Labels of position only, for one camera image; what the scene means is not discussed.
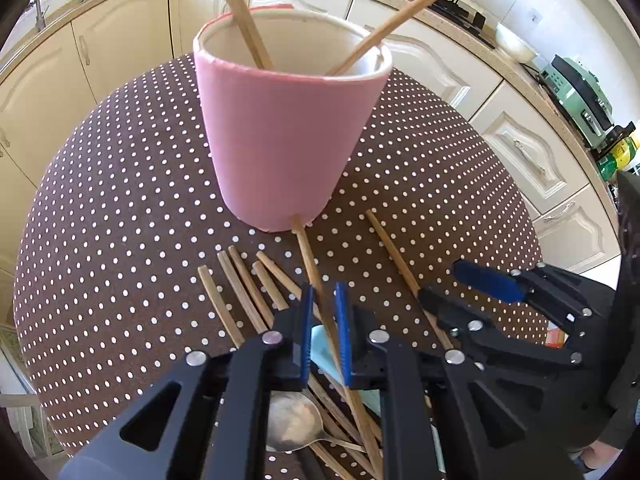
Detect black-handled metal spoon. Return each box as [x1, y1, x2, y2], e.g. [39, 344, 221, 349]
[265, 391, 368, 455]

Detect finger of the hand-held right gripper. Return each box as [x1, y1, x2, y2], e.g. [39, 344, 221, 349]
[418, 286, 586, 368]
[452, 259, 618, 331]

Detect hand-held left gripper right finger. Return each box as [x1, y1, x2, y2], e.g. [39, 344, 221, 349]
[334, 281, 583, 480]

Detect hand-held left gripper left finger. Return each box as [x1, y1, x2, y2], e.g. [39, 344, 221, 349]
[59, 284, 315, 480]

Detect green kitchen appliance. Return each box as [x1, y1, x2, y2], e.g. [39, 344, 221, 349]
[542, 55, 616, 148]

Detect yellow green bottle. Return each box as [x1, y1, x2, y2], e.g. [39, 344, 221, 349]
[595, 122, 640, 181]

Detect teal utensil handle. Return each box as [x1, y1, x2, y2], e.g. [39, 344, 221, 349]
[310, 324, 383, 418]

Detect wooden chopstick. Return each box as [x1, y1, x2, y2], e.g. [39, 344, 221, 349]
[209, 0, 275, 70]
[327, 0, 506, 76]
[291, 215, 383, 480]
[365, 209, 456, 353]

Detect white bowl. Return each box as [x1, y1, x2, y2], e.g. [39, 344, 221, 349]
[495, 22, 538, 63]

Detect brown polka dot tablecloth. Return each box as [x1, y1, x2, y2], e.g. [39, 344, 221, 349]
[12, 52, 546, 480]

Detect pile of wooden chopsticks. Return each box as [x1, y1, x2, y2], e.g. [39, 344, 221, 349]
[197, 245, 386, 480]

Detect pink cup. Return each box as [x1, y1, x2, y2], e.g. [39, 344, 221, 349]
[192, 4, 393, 233]

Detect cream kitchen cabinets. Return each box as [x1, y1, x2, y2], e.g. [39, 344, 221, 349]
[0, 0, 623, 281]

